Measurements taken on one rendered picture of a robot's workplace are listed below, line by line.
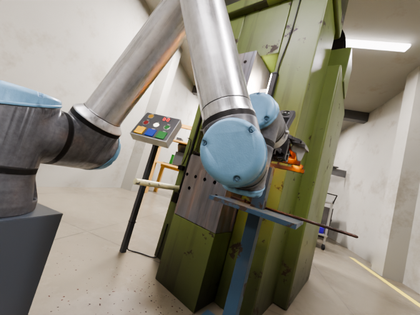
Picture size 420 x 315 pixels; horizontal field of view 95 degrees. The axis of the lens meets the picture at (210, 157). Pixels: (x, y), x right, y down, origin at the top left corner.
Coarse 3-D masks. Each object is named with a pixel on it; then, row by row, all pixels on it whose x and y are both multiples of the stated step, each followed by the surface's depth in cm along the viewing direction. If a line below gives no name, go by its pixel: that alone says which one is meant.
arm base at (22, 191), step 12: (0, 168) 38; (12, 168) 40; (0, 180) 39; (12, 180) 40; (24, 180) 43; (0, 192) 38; (12, 192) 40; (24, 192) 42; (36, 192) 48; (0, 204) 38; (12, 204) 40; (24, 204) 42; (0, 216) 38; (12, 216) 40
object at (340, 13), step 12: (228, 0) 184; (240, 0) 175; (252, 0) 166; (264, 0) 159; (276, 0) 155; (336, 0) 143; (348, 0) 175; (228, 12) 180; (240, 12) 176; (336, 12) 152; (336, 24) 161; (336, 36) 172
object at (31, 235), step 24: (24, 216) 42; (48, 216) 46; (0, 240) 38; (24, 240) 42; (48, 240) 47; (0, 264) 39; (24, 264) 43; (0, 288) 40; (24, 288) 45; (0, 312) 41; (24, 312) 46
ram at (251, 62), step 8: (240, 56) 148; (248, 56) 143; (256, 56) 141; (248, 64) 141; (256, 64) 142; (264, 64) 152; (248, 72) 139; (256, 72) 144; (264, 72) 154; (248, 80) 138; (256, 80) 146; (264, 80) 156; (248, 88) 139; (256, 88) 148; (264, 88) 159
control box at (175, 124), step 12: (144, 120) 167; (156, 120) 166; (168, 120) 165; (180, 120) 166; (132, 132) 158; (144, 132) 157; (156, 132) 157; (168, 132) 156; (156, 144) 158; (168, 144) 155
